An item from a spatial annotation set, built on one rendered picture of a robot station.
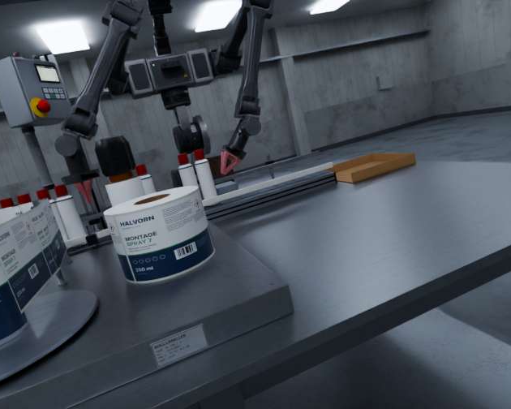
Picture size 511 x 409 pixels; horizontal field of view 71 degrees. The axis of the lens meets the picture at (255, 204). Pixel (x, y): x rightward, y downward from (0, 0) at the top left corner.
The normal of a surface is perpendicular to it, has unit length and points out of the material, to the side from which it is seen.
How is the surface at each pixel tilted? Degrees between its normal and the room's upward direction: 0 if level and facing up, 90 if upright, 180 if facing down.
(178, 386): 0
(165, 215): 90
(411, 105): 90
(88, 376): 90
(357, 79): 90
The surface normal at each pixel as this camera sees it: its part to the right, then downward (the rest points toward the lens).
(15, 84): -0.25, 0.27
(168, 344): 0.33, 0.13
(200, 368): -0.23, -0.95
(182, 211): 0.72, -0.02
